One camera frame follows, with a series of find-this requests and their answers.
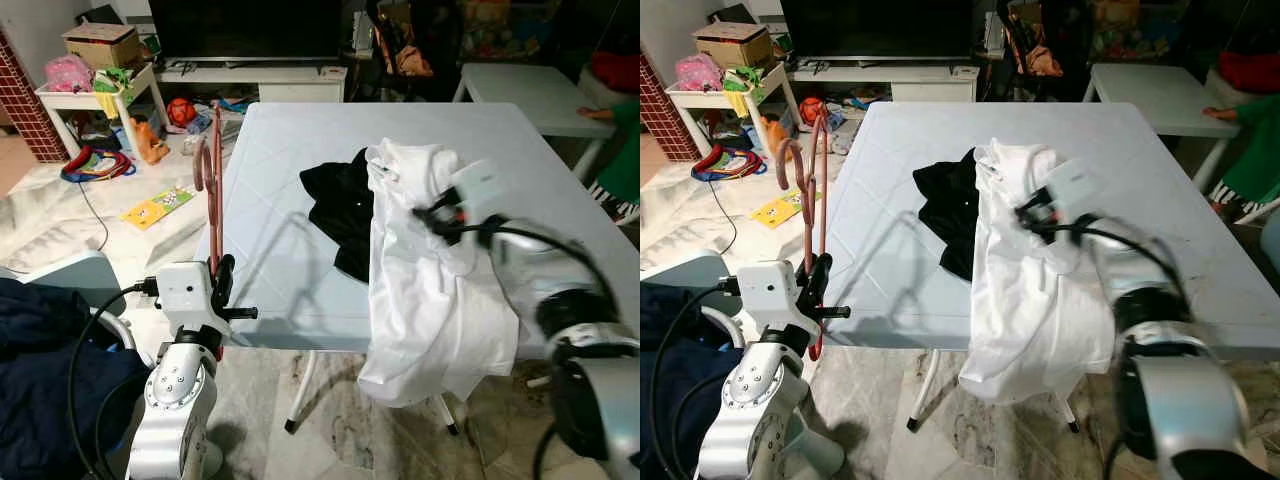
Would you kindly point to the brown cardboard box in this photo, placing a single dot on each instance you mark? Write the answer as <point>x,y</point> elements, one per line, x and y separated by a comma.
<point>100,45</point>
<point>732,45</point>

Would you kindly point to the small white shelf table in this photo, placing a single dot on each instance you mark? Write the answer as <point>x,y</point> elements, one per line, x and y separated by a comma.
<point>705,98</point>
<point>75,98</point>

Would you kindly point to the reddish pink plastic hanger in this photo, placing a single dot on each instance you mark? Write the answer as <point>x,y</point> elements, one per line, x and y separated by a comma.
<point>823,180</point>
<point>217,200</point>

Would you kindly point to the pink bag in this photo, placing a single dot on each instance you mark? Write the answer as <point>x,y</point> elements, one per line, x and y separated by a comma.
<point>698,75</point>
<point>68,75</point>

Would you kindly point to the white television stand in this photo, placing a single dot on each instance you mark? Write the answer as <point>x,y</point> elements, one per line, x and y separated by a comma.
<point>290,85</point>
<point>930,85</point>

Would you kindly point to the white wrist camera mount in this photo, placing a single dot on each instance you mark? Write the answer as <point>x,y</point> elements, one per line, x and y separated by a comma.
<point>480,185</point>
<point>770,295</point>
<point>185,295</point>
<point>1075,185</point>

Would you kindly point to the white shirt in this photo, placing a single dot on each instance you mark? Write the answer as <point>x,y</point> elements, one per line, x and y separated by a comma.
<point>1035,310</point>
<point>430,310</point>

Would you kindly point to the green and yellow cloth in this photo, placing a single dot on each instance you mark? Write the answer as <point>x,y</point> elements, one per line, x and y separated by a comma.
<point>112,85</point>
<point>745,85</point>

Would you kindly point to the black garment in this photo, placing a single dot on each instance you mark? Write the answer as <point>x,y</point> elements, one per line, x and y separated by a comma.
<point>340,210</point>
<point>950,210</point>

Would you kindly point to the orange red ball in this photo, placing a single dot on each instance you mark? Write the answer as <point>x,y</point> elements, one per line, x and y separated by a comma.
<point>180,112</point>
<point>812,112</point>

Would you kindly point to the yellow picture book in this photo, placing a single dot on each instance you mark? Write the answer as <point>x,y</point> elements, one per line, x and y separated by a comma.
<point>158,207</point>
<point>785,208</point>

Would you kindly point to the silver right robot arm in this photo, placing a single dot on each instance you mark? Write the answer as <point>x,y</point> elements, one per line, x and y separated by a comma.
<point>1180,400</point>
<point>600,380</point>

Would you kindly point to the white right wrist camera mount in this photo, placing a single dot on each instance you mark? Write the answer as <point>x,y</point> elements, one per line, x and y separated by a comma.
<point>1075,185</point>
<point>480,185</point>

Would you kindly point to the red cloth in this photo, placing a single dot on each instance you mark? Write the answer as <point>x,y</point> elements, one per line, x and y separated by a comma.
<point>1250,72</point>
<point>618,72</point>

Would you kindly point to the orange plush toy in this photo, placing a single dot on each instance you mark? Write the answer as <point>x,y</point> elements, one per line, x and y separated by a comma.
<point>780,140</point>
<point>150,145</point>

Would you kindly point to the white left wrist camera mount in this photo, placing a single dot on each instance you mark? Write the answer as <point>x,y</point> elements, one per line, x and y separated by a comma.
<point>185,295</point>
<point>770,295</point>

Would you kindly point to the child in green dress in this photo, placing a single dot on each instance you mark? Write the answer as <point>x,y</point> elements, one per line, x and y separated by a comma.
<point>625,170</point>
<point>1255,165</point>

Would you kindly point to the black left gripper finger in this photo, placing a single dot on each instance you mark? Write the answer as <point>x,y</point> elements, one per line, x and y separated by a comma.
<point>824,285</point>
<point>228,285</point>

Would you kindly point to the black flat television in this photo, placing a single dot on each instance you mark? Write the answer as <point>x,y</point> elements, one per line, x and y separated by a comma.
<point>245,30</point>
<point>875,28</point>

